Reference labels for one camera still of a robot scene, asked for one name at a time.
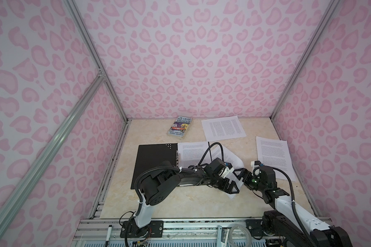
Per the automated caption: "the black white marker pen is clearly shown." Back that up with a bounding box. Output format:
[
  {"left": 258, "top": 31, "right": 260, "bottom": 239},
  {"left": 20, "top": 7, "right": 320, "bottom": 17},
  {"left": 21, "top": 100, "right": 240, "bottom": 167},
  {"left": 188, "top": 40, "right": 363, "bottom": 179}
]
[{"left": 104, "top": 225, "right": 112, "bottom": 247}]

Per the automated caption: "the printed sheet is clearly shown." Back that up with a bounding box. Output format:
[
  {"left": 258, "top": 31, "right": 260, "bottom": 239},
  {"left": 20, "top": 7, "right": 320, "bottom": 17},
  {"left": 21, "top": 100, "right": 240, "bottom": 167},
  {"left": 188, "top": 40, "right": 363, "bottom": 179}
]
[
  {"left": 256, "top": 136, "right": 297, "bottom": 182},
  {"left": 201, "top": 116, "right": 246, "bottom": 142},
  {"left": 210, "top": 146, "right": 244, "bottom": 189},
  {"left": 177, "top": 142, "right": 209, "bottom": 168}
]

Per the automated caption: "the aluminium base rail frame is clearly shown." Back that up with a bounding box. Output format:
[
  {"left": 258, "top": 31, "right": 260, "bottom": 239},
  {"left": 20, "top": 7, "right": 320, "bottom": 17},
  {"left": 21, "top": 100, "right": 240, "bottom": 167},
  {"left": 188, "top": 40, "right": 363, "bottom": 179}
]
[{"left": 70, "top": 217, "right": 344, "bottom": 247}]

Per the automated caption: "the black A4 clip folder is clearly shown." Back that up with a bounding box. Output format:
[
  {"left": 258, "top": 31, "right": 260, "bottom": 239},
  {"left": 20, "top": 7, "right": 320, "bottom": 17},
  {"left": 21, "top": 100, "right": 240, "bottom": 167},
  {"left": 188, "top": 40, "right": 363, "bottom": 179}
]
[{"left": 130, "top": 143, "right": 211, "bottom": 190}]

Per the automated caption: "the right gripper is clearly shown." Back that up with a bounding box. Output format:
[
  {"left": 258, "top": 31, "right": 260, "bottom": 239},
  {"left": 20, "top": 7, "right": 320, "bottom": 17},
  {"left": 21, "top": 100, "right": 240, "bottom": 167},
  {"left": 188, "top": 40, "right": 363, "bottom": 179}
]
[{"left": 233, "top": 168, "right": 267, "bottom": 193}]

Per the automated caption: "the colourful paperback book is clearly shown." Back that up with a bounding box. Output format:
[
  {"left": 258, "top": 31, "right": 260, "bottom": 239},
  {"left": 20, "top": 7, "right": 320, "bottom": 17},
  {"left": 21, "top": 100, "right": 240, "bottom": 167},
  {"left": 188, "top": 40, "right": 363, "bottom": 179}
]
[{"left": 167, "top": 116, "right": 193, "bottom": 139}]

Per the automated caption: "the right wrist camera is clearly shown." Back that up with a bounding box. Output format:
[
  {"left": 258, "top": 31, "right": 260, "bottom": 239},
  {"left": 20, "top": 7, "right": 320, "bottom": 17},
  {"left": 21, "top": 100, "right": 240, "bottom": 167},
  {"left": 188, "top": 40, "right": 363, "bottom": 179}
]
[{"left": 250, "top": 161, "right": 262, "bottom": 169}]

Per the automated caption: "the clear tube coil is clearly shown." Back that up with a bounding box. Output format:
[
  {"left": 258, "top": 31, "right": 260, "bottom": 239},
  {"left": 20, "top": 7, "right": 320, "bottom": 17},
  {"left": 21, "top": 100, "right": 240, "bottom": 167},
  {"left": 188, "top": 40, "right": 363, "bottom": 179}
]
[{"left": 227, "top": 224, "right": 252, "bottom": 247}]

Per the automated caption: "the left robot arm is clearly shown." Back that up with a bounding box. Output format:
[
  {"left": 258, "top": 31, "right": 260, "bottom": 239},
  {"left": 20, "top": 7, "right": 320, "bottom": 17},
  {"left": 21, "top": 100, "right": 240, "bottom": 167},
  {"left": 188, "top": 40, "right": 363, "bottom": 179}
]
[{"left": 123, "top": 158, "right": 240, "bottom": 238}]

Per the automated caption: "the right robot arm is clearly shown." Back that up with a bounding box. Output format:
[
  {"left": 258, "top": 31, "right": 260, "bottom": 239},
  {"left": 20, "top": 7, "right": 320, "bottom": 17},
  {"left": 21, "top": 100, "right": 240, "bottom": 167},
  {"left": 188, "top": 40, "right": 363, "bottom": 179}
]
[{"left": 234, "top": 165, "right": 352, "bottom": 247}]

